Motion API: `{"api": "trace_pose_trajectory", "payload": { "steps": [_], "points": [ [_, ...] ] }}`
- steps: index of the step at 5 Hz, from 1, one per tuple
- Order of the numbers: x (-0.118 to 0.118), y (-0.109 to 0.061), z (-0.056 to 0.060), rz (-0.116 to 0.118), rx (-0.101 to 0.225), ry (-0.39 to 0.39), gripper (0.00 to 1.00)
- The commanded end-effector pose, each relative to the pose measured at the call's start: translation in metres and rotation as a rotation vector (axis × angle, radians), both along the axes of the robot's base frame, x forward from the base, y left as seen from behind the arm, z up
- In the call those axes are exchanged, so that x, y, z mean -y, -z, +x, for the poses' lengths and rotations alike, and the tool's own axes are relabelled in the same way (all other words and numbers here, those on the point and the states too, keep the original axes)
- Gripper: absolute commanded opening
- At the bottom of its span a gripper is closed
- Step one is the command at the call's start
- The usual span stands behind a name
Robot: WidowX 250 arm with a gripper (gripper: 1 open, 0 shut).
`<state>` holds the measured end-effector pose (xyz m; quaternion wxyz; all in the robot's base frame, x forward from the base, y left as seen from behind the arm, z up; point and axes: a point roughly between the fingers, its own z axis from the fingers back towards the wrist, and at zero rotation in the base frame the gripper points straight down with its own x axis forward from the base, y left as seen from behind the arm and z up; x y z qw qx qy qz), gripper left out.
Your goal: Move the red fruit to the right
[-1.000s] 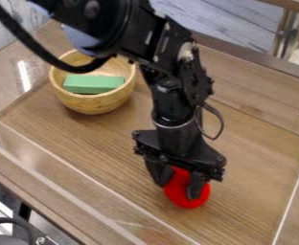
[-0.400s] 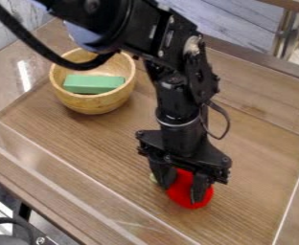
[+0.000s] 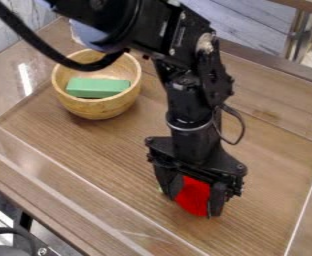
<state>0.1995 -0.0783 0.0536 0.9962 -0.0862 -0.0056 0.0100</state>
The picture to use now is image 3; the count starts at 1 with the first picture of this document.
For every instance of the red plush fruit green leaf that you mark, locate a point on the red plush fruit green leaf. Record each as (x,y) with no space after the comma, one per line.
(194,196)

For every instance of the wooden bowl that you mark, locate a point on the wooden bowl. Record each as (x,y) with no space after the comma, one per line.
(104,107)

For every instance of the black table frame bracket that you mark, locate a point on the black table frame bracket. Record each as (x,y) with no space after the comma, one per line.
(24,240)

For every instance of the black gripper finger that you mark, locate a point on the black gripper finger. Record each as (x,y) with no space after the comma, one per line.
(170,179)
(217,200)

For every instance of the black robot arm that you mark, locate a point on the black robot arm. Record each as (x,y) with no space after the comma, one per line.
(173,35)

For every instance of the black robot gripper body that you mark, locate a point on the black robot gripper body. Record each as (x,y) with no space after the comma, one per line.
(197,153)

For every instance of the green rectangular block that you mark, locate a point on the green rectangular block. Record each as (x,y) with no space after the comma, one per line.
(95,88)

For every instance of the metal table leg background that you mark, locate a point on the metal table leg background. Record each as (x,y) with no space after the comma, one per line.
(299,40)

